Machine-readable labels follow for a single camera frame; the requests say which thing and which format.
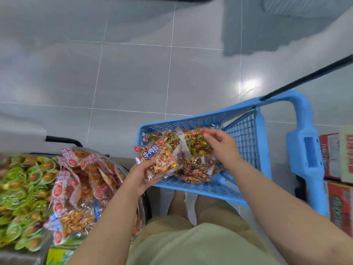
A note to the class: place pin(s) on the blue plastic shopping basket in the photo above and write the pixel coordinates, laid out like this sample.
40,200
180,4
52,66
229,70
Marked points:
248,135

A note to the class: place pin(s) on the clear packet of gold candies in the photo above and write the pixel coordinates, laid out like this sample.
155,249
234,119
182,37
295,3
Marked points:
196,144
162,137

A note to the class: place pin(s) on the person's right thumb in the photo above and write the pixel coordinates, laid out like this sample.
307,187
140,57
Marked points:
210,144

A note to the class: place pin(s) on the cream carton with red print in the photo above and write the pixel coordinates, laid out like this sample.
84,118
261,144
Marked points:
347,154

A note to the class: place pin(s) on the person's right leg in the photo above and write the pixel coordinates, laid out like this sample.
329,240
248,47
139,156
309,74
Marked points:
205,202

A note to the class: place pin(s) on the person's right hand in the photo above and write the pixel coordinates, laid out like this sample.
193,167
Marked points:
226,147

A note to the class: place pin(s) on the person's left hand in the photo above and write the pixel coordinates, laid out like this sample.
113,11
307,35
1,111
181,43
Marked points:
135,179

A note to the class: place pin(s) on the pile of red-label orange packets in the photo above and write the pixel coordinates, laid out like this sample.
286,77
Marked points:
82,190

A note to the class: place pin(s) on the person's khaki shorts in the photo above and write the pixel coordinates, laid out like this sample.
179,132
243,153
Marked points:
223,215

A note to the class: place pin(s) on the clear packet of red snacks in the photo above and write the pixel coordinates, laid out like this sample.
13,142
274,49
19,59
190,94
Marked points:
199,163
193,175

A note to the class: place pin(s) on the person's right forearm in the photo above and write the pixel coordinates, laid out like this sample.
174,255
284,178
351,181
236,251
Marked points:
284,215

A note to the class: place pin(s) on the person's left leg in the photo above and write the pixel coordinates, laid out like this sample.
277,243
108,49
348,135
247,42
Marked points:
178,205

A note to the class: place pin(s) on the pile of green snack packets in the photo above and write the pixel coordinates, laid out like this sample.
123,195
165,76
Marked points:
24,198

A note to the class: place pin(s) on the person's left forearm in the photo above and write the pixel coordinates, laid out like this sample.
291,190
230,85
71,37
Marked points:
110,226

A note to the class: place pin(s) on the yellow-green packet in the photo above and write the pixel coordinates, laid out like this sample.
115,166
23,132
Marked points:
58,256

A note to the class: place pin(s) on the red carton with green print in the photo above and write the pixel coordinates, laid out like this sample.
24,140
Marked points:
340,208

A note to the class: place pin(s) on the red and white carton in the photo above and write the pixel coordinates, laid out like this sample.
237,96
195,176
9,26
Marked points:
329,155

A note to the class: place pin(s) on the person's pale green shirt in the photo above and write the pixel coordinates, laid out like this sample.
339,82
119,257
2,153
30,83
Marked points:
201,245

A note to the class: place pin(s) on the person's left thumb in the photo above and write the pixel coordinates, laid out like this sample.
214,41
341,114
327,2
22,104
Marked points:
144,167

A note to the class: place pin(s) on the orange cartoon print snack packet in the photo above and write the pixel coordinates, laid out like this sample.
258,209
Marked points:
160,160

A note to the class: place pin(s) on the grey ribbed mat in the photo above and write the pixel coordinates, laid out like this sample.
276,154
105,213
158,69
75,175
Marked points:
306,6

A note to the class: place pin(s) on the person's leg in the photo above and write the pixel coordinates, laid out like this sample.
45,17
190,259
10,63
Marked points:
178,205
205,202

